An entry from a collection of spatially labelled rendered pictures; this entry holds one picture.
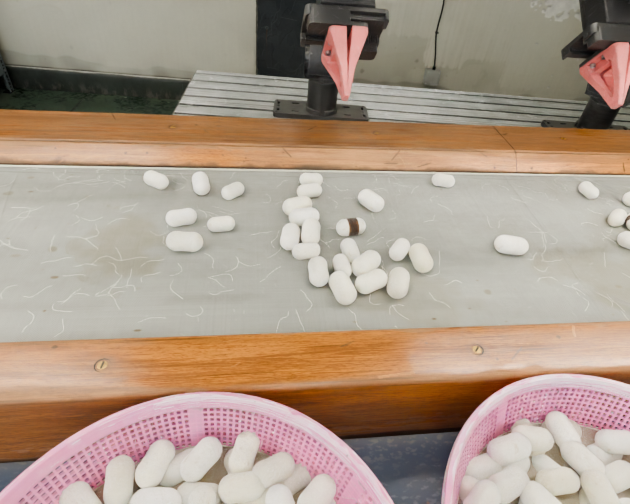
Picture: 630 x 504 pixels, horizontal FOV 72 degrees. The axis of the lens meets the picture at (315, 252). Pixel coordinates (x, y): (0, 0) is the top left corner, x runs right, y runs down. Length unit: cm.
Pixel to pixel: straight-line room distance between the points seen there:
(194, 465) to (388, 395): 16
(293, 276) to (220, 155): 24
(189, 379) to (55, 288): 19
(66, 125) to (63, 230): 21
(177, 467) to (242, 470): 5
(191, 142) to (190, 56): 204
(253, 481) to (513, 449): 19
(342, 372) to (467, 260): 23
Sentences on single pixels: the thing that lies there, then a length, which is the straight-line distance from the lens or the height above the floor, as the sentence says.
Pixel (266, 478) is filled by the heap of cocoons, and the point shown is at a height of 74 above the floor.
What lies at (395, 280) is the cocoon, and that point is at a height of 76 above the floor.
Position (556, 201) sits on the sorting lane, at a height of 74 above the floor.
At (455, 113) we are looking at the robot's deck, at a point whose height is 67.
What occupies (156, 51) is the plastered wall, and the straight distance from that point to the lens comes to 271.
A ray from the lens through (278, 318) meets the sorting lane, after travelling 42.
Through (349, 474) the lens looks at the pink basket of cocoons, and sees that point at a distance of 33.
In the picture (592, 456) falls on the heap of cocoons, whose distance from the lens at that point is 42.
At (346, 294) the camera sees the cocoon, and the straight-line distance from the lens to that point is 42.
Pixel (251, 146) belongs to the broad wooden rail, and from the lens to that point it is 63.
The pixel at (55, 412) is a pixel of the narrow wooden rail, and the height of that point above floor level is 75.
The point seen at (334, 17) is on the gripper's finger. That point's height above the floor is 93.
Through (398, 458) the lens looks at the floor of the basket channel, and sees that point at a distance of 43.
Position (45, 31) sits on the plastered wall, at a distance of 290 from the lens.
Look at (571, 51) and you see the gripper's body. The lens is 77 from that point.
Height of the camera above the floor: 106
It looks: 41 degrees down
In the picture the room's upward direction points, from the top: 6 degrees clockwise
